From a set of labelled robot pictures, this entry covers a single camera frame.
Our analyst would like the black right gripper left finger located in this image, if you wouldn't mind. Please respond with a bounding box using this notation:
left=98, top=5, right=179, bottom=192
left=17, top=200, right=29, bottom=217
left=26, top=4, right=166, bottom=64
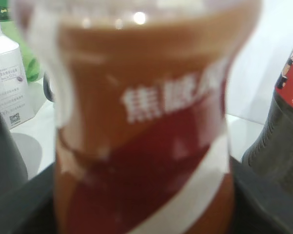
left=0, top=163, right=58, bottom=234

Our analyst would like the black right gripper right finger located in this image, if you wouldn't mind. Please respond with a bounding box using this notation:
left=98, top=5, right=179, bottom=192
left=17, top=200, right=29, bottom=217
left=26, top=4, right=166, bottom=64
left=230, top=157, right=293, bottom=234

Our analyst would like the brown coffee drink bottle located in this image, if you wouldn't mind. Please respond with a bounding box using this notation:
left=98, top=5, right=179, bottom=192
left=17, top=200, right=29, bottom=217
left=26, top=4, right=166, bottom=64
left=11, top=0, right=261, bottom=234

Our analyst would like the black front ceramic mug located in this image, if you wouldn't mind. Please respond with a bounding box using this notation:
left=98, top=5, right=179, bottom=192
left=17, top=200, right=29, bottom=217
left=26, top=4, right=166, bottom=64
left=0, top=114, right=28, bottom=196

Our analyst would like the cola bottle red label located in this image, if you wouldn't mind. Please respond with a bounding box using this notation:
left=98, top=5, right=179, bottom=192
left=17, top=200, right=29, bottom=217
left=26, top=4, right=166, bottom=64
left=242, top=49, right=293, bottom=195

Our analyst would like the white milk carton bottle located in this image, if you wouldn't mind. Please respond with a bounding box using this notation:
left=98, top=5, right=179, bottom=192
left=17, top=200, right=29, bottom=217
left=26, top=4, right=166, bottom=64
left=0, top=26, right=35, bottom=129

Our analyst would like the green drink bottle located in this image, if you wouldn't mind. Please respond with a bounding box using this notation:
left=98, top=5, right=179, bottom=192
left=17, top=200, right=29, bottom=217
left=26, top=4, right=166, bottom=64
left=0, top=0, right=43, bottom=85

